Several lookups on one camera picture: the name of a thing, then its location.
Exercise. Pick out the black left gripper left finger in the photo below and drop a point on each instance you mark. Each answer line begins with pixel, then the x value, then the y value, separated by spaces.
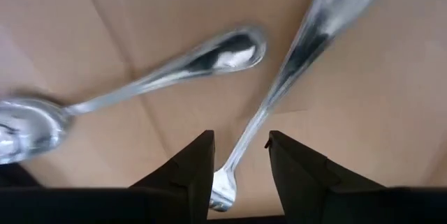
pixel 188 182

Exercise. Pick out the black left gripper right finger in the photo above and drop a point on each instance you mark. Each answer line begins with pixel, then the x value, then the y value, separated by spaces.
pixel 307 189

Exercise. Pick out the silver metal spoon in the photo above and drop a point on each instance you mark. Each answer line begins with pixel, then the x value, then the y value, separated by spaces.
pixel 209 60

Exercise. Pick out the silver metal fork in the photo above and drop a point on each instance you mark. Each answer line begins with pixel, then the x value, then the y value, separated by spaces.
pixel 307 42

